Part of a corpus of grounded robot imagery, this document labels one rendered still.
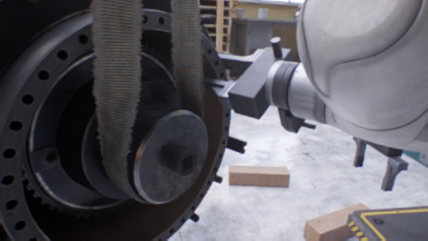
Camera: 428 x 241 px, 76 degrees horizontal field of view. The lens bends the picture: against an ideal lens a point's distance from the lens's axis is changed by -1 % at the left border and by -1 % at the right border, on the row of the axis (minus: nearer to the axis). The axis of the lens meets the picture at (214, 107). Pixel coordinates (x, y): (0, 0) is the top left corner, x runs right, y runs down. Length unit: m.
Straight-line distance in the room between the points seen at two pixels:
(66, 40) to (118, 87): 0.08
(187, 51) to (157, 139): 0.14
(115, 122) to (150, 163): 0.07
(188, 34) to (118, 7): 0.11
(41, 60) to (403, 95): 0.33
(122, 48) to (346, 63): 0.25
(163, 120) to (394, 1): 0.28
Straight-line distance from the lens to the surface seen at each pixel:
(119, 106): 0.37
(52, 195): 0.51
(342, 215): 1.68
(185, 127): 0.40
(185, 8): 0.40
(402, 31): 0.20
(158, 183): 0.41
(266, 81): 0.43
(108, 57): 0.35
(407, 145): 0.39
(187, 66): 0.42
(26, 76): 0.35
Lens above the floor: 1.04
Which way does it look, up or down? 17 degrees down
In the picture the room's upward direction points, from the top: 2 degrees clockwise
